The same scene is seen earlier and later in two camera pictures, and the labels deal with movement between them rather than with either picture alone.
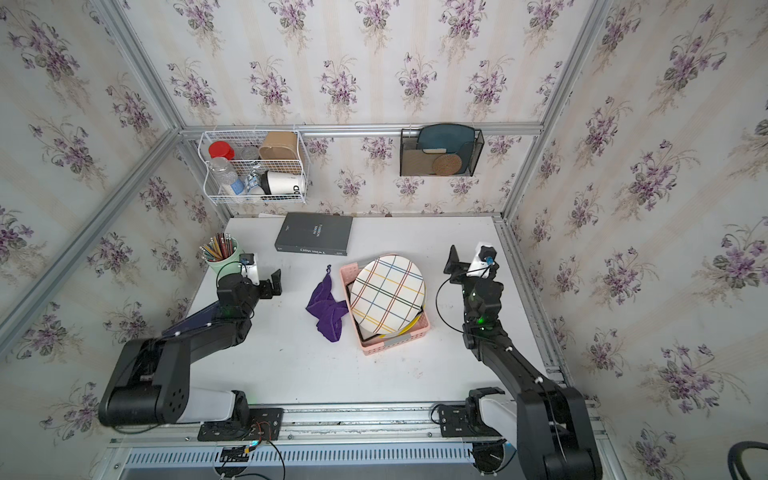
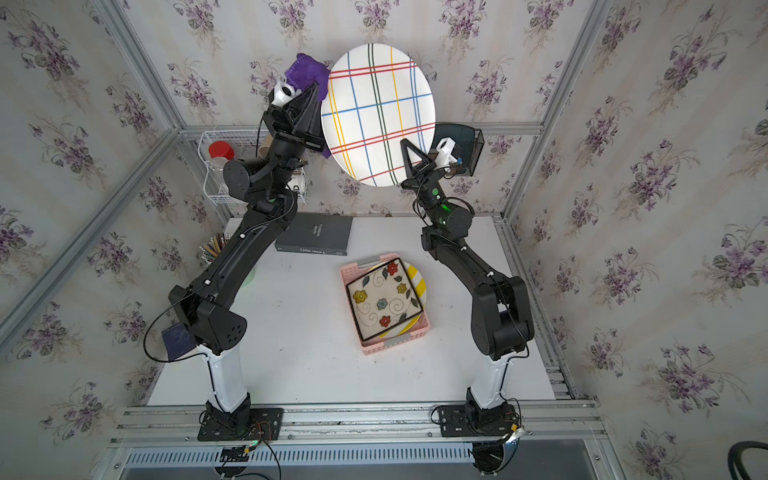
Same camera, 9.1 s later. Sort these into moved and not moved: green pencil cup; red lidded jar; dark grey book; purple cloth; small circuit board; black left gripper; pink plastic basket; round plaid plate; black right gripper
Moved: round plaid plate; black right gripper; black left gripper; purple cloth
Not moved: red lidded jar; pink plastic basket; small circuit board; green pencil cup; dark grey book
